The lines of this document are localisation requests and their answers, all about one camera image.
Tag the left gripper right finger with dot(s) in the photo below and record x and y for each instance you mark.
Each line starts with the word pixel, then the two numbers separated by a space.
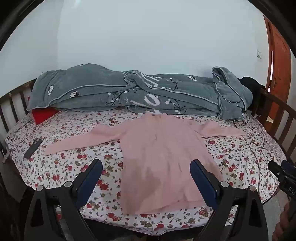
pixel 237 213

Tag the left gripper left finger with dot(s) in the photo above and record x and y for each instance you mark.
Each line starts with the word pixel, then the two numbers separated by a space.
pixel 54 214

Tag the pink knit sweater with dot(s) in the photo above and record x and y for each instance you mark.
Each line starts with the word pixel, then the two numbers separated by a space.
pixel 157 151

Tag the person's right hand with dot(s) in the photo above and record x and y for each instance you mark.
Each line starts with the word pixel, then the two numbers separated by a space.
pixel 283 224

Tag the floral bed sheet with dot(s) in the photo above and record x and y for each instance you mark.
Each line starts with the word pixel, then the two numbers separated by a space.
pixel 242 162

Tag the red pillow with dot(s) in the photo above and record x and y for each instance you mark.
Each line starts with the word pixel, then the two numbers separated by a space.
pixel 42 114

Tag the black garment on footboard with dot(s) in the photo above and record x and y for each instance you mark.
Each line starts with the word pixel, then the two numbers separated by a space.
pixel 251 84

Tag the orange wooden door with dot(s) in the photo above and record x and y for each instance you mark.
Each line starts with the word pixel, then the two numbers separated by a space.
pixel 279 65

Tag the wooden bed headboard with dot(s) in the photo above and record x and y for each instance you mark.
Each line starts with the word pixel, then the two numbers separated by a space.
pixel 18 91

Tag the grey floral blanket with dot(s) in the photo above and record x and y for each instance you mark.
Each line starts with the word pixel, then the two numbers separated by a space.
pixel 92 87

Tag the white wall switch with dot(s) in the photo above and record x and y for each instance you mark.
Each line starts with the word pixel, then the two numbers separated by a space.
pixel 259 54

